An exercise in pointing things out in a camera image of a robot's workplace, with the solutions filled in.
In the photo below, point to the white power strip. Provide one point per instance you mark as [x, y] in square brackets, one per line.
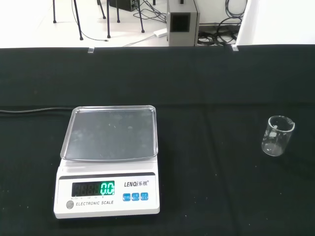
[160, 33]

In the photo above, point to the grey metal box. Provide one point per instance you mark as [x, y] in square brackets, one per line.
[182, 37]

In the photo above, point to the black tripod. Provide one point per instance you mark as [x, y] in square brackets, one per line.
[78, 24]
[108, 24]

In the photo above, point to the clear cloth clip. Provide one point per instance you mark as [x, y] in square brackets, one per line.
[234, 48]
[90, 50]

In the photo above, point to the black case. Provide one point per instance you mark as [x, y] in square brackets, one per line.
[121, 5]

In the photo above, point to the pale white board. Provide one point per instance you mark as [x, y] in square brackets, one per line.
[270, 22]

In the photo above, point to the black bench cloth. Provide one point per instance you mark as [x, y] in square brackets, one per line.
[221, 191]

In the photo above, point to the small clear glass beaker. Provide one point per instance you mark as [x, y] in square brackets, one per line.
[275, 145]

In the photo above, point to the white electronic balance steel pan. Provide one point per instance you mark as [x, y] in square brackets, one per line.
[108, 172]

